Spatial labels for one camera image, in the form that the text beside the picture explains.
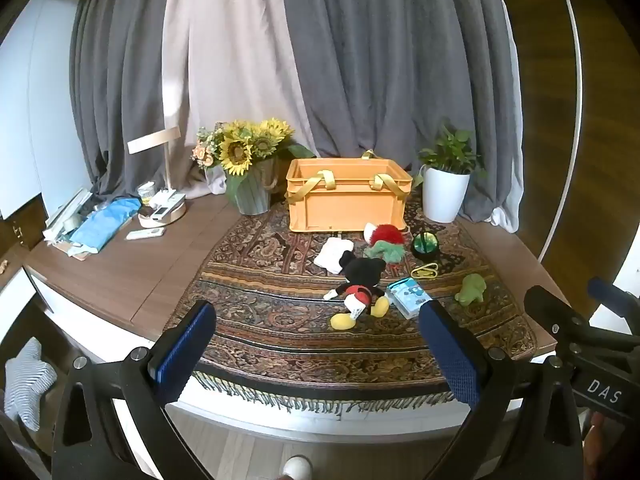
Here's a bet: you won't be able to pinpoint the white hoop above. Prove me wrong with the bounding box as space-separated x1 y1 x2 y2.
537 0 584 262

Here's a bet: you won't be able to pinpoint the blue printed tissue pack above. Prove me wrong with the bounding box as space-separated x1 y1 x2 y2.
385 280 434 320

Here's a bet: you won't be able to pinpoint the red and green plush toy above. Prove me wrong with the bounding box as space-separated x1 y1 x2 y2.
362 222 409 265

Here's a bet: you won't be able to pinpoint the person's right hand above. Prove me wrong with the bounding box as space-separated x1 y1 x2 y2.
582 410 611 468

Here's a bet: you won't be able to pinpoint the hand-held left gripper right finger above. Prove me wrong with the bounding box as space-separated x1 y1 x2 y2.
418 300 586 480

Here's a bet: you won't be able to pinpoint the white desk lamp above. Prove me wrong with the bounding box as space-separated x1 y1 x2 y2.
127 75 188 228

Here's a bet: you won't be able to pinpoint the small orange flower bunch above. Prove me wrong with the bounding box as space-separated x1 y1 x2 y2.
190 125 227 169

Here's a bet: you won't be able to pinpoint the white cabinet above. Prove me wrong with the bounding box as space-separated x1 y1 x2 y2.
0 0 97 222

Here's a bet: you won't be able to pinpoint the green frog plush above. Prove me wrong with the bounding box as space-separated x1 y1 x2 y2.
454 273 488 307

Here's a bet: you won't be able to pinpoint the potted plant white pot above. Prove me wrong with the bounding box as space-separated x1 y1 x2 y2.
418 126 487 224

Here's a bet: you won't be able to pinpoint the patterned fringed table rug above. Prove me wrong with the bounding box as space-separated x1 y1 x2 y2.
165 199 539 414

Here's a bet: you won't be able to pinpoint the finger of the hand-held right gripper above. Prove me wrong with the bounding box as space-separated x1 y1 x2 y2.
524 285 602 347
588 276 640 334

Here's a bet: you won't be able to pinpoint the white plush pumpkin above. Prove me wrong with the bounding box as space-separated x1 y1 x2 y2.
314 237 356 275

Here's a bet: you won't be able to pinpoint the blue cloth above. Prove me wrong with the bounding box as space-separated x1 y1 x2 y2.
69 198 142 253

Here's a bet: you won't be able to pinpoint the striped star pillow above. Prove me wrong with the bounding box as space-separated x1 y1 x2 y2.
4 337 59 432

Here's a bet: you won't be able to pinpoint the black green round toy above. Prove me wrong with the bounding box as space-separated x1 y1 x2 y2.
411 231 441 263

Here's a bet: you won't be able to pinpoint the grey curtain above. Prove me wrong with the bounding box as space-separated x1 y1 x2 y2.
69 0 192 197
279 0 524 222

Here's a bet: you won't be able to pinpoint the orange plastic crate yellow handles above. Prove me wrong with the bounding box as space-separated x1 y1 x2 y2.
285 150 414 234

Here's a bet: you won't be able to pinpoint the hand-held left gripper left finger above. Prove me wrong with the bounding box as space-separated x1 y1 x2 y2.
51 300 217 480

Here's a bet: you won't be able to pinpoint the sunflower bouquet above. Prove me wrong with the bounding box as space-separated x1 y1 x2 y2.
219 118 317 177

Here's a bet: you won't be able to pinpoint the pile of white papers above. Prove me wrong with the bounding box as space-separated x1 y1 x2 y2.
42 188 94 247

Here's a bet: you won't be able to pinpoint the black mouse plush toy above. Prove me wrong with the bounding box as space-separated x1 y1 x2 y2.
323 254 391 331

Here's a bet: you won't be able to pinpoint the white sheer curtain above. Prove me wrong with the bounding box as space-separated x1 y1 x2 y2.
490 7 524 234

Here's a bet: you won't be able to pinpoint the beige curtain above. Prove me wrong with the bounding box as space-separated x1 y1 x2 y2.
161 0 322 197

